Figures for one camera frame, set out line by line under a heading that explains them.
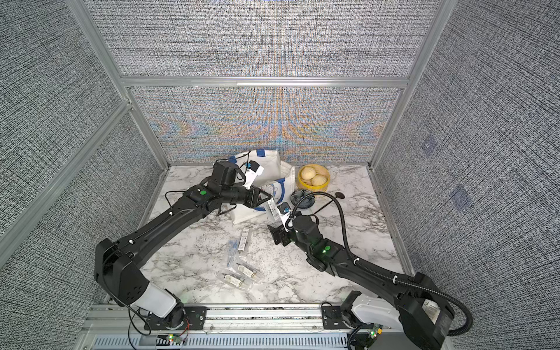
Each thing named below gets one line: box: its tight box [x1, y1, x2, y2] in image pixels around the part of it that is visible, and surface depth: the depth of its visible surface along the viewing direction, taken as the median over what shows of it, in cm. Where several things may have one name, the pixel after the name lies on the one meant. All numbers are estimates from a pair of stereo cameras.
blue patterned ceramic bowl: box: [290, 188, 316, 209], surface depth 104 cm
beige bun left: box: [301, 166, 316, 181], surface depth 109 cm
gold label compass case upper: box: [237, 265, 258, 279], surface depth 84 cm
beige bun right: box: [310, 173, 327, 186], surface depth 108 cm
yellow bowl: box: [297, 163, 331, 193], surface depth 108 cm
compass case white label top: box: [266, 196, 281, 221], surface depth 77 cm
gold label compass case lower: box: [214, 269, 252, 291], surface depth 82 cm
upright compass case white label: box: [237, 228, 250, 254], surface depth 92 cm
